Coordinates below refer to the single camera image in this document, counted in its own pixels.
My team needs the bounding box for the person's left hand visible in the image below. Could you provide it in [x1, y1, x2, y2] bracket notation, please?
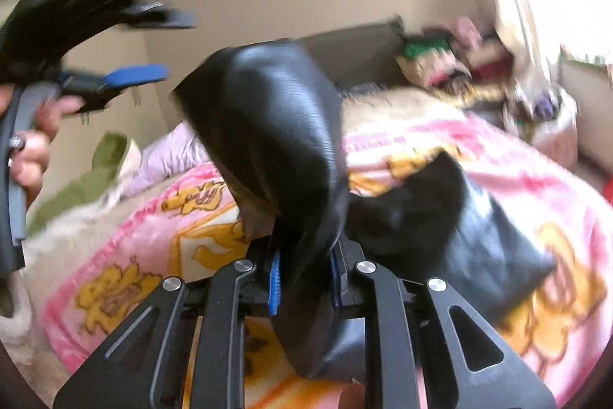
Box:
[10, 97, 84, 209]

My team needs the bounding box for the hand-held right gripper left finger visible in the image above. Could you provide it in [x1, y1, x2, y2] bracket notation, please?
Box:
[52, 246, 283, 409]

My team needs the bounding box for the pile of folded clothes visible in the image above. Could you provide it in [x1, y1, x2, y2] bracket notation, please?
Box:
[395, 16, 523, 108]

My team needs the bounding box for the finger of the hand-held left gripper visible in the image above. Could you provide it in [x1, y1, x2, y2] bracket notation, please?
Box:
[60, 63, 169, 115]
[117, 0, 198, 31]

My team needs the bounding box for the black leather jacket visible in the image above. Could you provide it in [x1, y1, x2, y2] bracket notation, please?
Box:
[172, 39, 559, 383]

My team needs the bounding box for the lilac duvet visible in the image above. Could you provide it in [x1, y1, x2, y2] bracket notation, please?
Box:
[127, 122, 211, 199]

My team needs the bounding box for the pink cartoon bear blanket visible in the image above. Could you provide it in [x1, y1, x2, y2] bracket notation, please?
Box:
[41, 112, 613, 409]

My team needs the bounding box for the grey headboard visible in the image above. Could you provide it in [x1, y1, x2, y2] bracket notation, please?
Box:
[297, 17, 408, 91]

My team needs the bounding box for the green and white blanket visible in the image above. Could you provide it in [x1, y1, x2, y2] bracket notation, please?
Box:
[26, 132, 142, 237]

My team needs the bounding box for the plastic bag of clothes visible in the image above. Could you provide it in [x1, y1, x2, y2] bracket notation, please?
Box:
[510, 83, 580, 170]

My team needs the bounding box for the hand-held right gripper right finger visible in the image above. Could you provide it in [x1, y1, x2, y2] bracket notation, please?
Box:
[328, 241, 559, 409]

